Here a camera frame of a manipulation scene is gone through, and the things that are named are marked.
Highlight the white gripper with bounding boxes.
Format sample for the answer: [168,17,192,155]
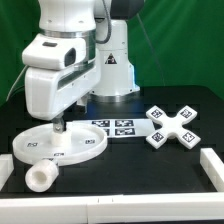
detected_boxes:
[25,59,101,133]

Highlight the white round table top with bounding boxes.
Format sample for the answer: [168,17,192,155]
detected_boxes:
[13,122,108,166]

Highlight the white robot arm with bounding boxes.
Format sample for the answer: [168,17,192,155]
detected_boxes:
[22,0,144,134]

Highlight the white fiducial marker sheet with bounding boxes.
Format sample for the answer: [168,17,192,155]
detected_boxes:
[76,118,155,138]

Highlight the white cross-shaped table base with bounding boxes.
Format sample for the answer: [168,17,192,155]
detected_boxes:
[146,106,201,149]

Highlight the white camera cable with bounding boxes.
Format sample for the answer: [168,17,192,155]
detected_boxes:
[5,65,29,101]

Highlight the white left border rail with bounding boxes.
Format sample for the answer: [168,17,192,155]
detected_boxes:
[0,154,14,191]

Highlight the white border rail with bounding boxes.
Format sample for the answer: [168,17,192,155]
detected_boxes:
[200,148,224,192]
[0,193,224,224]
[0,154,14,191]

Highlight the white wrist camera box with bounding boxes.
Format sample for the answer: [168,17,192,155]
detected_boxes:
[22,34,86,70]

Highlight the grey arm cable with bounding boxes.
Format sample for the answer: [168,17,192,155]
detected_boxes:
[95,0,113,45]

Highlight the white front border rail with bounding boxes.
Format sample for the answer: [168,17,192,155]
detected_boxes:
[0,193,224,224]

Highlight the white right border rail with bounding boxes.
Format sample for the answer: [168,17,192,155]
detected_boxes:
[200,148,224,192]

